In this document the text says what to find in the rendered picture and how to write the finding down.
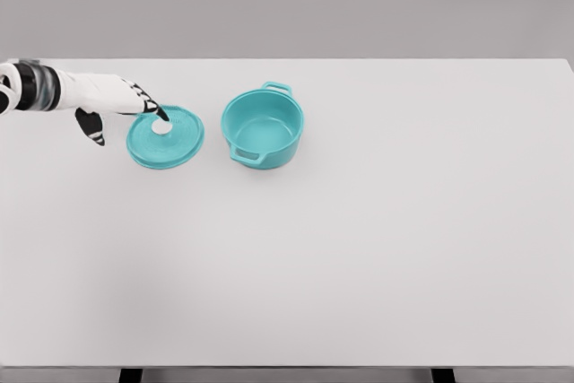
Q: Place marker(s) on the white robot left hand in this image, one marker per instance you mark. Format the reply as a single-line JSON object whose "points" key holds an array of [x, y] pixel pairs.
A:
{"points": [[107, 93]]}

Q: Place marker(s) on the teal pot lid white knob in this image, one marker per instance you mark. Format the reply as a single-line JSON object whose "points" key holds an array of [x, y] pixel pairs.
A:
{"points": [[172, 147]]}

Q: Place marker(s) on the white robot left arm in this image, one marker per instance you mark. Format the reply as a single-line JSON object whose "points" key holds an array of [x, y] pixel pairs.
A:
{"points": [[40, 84]]}

